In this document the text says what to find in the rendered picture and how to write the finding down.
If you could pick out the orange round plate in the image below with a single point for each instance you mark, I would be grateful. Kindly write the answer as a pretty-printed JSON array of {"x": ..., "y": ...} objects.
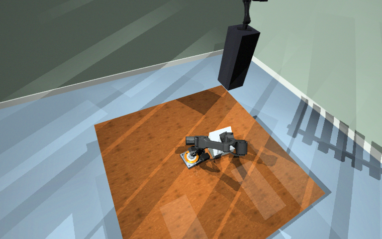
[{"x": 188, "y": 160}]

